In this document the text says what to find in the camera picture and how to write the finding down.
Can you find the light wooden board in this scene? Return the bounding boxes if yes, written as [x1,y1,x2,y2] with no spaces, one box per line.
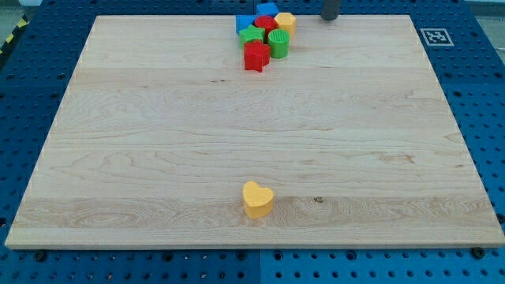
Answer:
[6,15,504,250]

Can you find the red star block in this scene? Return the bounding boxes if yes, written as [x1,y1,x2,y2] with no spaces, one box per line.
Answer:
[243,40,271,73]

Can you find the blue cube block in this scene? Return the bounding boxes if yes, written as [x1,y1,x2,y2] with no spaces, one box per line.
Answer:
[235,15,256,34]

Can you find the white fiducial marker tag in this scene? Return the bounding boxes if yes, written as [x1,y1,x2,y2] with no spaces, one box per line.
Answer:
[420,28,454,47]

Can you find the blue block behind cluster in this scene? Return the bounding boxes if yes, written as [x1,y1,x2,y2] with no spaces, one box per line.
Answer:
[256,2,279,17]

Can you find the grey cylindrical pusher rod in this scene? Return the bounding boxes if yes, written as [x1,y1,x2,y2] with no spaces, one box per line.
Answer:
[320,0,342,21]

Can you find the green star block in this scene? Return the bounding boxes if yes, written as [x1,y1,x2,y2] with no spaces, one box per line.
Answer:
[238,24,265,49]

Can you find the red cylinder block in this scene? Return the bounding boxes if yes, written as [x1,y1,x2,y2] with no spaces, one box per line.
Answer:
[254,15,278,43]

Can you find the green cylinder block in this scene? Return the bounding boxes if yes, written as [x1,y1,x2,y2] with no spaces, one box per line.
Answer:
[267,29,290,59]

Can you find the yellow heart block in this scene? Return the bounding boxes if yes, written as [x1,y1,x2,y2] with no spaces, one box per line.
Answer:
[242,181,275,219]

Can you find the yellow hexagon block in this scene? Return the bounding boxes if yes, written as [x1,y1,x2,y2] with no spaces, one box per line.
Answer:
[274,12,297,38]

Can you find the yellow black hazard tape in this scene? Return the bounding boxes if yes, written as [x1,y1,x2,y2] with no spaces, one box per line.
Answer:
[1,14,30,57]

